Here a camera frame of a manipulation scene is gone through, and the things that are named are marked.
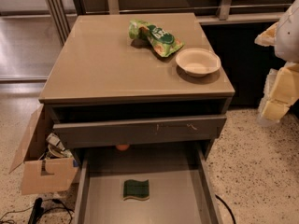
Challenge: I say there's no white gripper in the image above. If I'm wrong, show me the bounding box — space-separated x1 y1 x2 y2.
254 22 299 126

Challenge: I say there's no green and yellow sponge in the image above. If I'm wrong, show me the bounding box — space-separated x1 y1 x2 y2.
123 179 150 201

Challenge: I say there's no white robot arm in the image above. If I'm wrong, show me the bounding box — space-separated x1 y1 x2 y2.
254 0 299 126

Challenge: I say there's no grey top drawer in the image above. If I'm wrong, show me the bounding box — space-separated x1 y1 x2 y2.
53 115 226 149

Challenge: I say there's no grey drawer cabinet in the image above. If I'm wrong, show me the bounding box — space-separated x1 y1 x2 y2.
38 12 235 224

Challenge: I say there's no grey open middle drawer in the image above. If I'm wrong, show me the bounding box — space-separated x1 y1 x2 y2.
74 142 223 224

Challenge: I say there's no white paper bowl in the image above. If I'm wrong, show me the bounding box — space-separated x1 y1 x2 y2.
176 48 221 77

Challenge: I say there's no green chip bag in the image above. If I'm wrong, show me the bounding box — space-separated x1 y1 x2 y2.
129 19 184 58

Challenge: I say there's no orange ball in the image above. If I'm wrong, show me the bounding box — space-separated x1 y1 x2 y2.
116 145 130 151

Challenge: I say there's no clutter inside cardboard box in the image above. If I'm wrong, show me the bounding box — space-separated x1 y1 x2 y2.
40 133 73 160

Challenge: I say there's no brown cardboard box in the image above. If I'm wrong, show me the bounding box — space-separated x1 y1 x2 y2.
10 105 79 195

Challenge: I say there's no black power strip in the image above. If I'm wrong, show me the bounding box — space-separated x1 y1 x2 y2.
28 198 43 224

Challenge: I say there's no black floor cable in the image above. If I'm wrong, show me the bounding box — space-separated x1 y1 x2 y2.
215 194 237 224

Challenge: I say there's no metal railing frame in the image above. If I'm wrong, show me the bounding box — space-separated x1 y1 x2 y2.
46 0 294 43

